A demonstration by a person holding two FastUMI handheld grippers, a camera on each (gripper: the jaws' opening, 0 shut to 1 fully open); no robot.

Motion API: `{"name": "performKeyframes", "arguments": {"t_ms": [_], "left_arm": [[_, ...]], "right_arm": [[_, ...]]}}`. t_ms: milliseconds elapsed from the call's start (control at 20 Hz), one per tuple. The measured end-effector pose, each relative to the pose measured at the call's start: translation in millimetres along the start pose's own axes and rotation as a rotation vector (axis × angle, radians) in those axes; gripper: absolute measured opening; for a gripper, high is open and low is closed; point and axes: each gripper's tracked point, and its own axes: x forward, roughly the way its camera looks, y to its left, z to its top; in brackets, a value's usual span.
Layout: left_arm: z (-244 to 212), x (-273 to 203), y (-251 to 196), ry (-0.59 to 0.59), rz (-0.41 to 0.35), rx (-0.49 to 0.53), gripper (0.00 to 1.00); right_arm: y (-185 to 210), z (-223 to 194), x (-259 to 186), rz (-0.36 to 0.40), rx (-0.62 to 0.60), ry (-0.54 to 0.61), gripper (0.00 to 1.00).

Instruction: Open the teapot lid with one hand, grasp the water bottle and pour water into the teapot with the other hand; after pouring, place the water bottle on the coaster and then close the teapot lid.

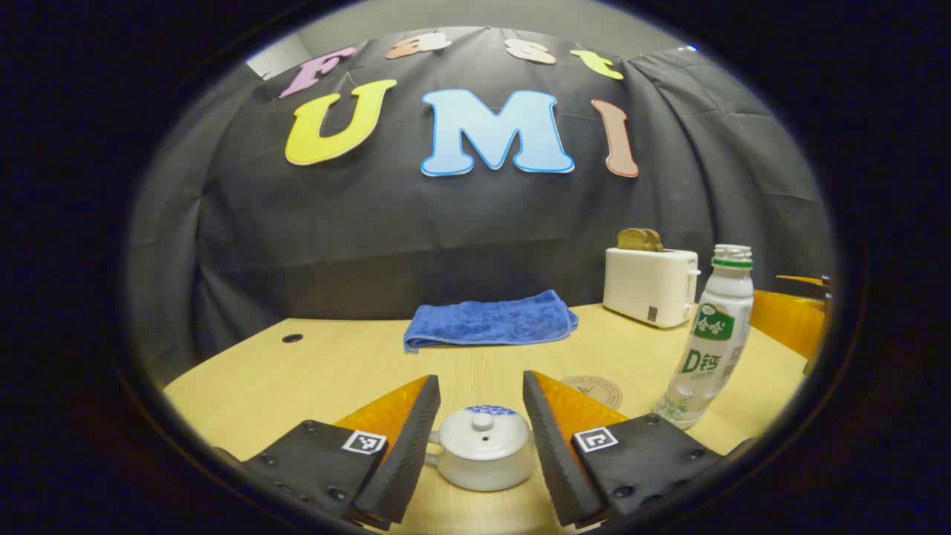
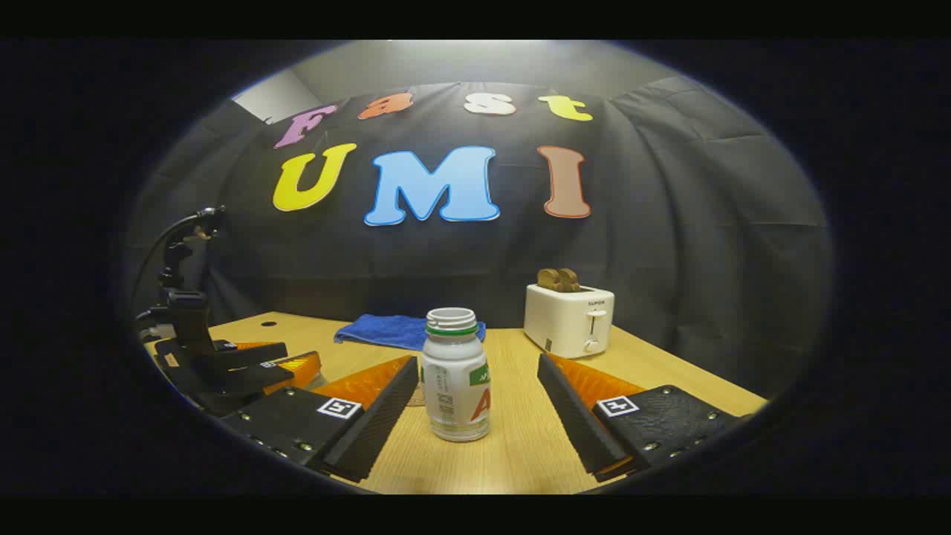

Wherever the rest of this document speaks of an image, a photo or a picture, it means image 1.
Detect white teacup lid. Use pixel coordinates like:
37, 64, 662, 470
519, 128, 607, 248
438, 405, 532, 461

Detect white ceramic teacup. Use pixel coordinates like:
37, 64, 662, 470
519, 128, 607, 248
426, 405, 536, 493

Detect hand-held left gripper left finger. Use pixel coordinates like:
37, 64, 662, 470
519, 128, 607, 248
215, 374, 441, 532

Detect white plastic water bottle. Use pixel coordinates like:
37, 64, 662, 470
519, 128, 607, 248
655, 244, 756, 430

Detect round cork coaster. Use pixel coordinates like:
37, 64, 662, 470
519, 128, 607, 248
561, 375, 623, 412

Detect white toaster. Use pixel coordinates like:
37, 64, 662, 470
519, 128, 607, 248
603, 247, 701, 329

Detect brown bread slice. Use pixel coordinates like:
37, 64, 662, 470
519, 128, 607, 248
617, 228, 665, 253

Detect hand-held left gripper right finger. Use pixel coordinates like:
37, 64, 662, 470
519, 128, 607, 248
522, 370, 753, 530

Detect blue folded towel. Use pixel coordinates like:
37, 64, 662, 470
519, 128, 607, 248
403, 289, 580, 354

